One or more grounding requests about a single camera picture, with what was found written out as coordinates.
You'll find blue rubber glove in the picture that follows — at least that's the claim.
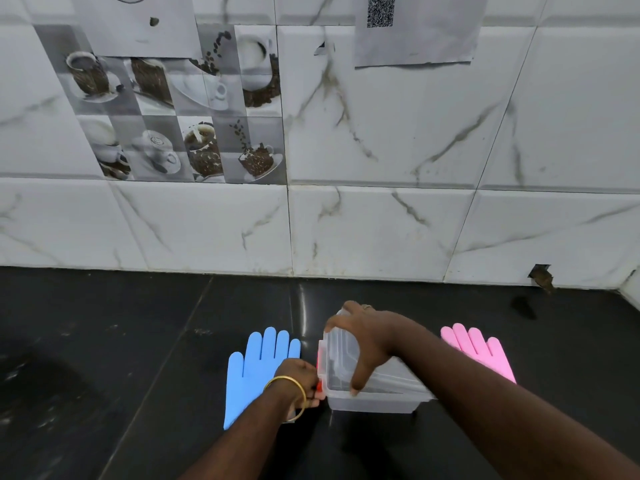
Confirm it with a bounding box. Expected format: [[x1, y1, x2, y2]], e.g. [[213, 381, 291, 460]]
[[223, 327, 302, 431]]

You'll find gold bangle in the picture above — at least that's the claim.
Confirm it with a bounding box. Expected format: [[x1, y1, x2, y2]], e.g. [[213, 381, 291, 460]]
[[263, 376, 307, 423]]

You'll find clear plastic container base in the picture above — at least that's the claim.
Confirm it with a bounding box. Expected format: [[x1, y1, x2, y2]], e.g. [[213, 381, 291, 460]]
[[320, 380, 435, 415]]

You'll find person's right hand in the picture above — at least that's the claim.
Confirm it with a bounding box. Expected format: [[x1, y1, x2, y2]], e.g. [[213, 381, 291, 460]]
[[324, 301, 426, 398]]

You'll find person's left hand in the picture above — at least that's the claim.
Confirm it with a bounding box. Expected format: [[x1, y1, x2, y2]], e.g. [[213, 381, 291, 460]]
[[272, 358, 321, 409]]

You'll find paper sheet with code print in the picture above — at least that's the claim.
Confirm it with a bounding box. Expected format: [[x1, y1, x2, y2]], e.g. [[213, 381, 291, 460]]
[[353, 0, 489, 69]]

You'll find person's left forearm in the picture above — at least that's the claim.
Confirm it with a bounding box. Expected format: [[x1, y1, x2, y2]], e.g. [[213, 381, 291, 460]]
[[179, 387, 303, 480]]

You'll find coffee print wall tile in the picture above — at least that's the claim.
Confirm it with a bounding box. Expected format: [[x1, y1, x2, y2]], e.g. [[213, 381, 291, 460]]
[[32, 23, 289, 186]]

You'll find person's right forearm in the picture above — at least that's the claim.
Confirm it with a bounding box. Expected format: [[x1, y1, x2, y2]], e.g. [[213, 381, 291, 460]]
[[392, 326, 640, 480]]

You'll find pink rubber glove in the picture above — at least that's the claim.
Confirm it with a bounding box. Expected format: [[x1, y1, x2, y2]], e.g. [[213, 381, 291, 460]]
[[440, 323, 517, 385]]

